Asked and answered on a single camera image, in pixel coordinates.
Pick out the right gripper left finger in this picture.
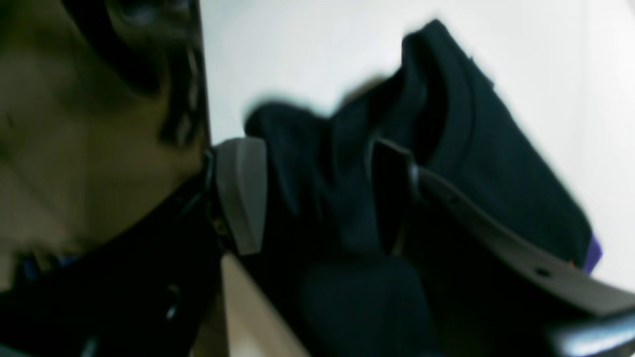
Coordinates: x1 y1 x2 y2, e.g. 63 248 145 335
1 137 268 357

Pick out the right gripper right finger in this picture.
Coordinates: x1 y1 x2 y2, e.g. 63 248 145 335
372 140 635 357

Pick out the black T-shirt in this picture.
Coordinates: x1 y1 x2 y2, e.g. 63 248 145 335
244 19 602 357

